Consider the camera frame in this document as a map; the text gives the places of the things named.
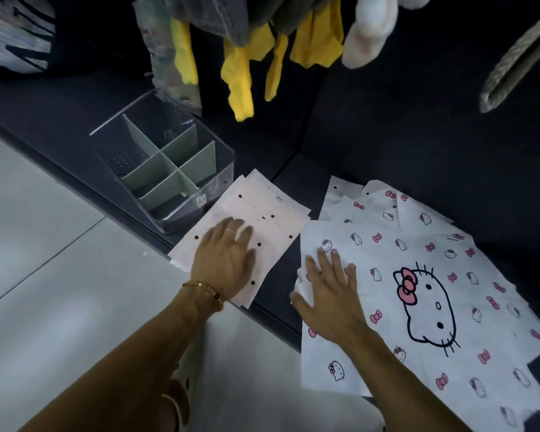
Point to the stack of kitty bags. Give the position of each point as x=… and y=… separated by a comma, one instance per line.
x=409, y=206

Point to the clear plastic organizer box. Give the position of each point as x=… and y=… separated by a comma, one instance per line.
x=180, y=146

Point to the person's right forearm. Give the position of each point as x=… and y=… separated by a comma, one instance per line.
x=396, y=386

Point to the pink bags row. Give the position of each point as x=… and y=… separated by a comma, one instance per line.
x=270, y=211

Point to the person's right hand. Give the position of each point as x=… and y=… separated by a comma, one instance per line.
x=335, y=305

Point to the pink plush toy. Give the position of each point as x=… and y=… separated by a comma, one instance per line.
x=369, y=31

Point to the person's left forearm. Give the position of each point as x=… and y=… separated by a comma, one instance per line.
x=130, y=368

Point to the grey plush toy yellow feet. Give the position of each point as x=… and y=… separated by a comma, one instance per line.
x=238, y=85

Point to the dark blue sofa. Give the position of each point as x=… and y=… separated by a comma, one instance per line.
x=432, y=130

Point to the person's left hand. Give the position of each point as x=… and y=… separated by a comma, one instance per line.
x=222, y=265

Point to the zebra striped bag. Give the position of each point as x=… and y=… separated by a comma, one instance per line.
x=13, y=35

